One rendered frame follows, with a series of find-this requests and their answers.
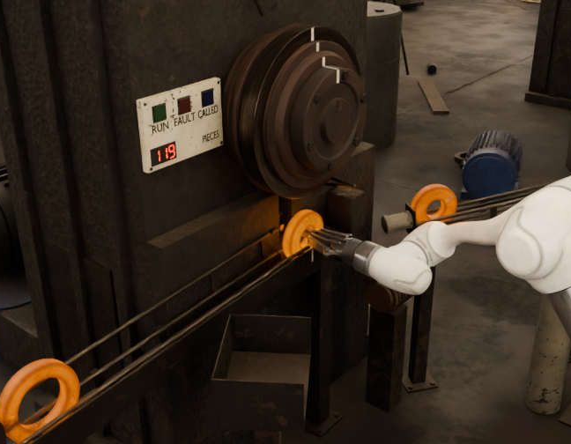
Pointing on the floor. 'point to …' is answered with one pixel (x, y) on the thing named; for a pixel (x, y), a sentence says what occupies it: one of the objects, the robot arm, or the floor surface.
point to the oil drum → (381, 72)
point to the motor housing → (385, 344)
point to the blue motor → (492, 166)
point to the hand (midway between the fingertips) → (303, 231)
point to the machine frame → (147, 185)
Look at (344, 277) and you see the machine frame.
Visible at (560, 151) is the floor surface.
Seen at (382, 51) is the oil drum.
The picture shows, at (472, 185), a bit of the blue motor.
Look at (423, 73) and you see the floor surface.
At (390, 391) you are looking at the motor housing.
